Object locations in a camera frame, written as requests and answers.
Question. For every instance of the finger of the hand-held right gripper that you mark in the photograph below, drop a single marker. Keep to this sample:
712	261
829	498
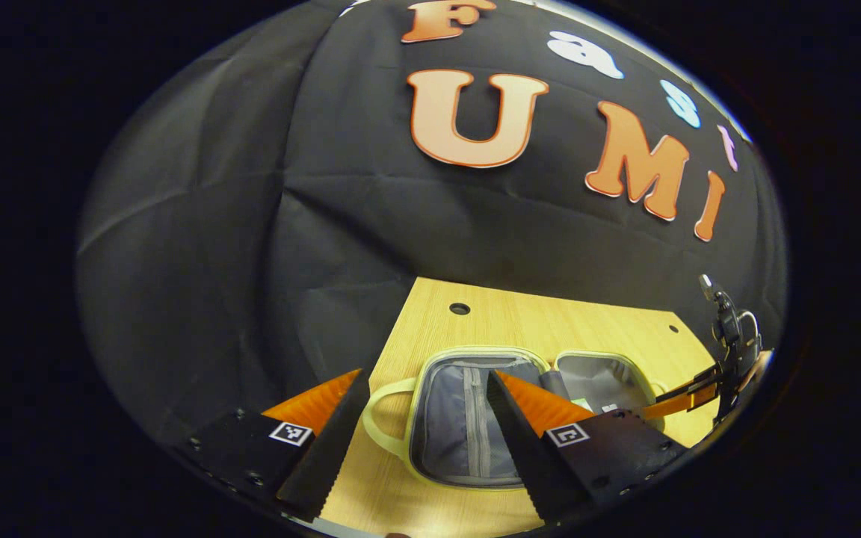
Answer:
755	368
688	396

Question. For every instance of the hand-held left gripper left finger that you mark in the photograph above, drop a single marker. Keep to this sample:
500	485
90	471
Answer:
333	448

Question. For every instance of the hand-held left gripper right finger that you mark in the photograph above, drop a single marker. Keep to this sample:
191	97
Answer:
520	456

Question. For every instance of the green and white tube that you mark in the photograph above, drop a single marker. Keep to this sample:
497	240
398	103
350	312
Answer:
584	404

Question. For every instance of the pale yellow suitcase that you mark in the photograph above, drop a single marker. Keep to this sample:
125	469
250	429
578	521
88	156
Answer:
445	418

